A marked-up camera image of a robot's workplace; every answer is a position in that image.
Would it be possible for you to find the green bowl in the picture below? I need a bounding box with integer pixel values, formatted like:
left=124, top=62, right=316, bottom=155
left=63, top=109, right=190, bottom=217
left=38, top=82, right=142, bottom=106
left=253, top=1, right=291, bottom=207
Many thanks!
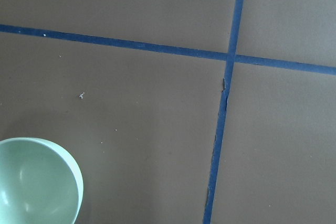
left=1, top=137, right=84, bottom=223

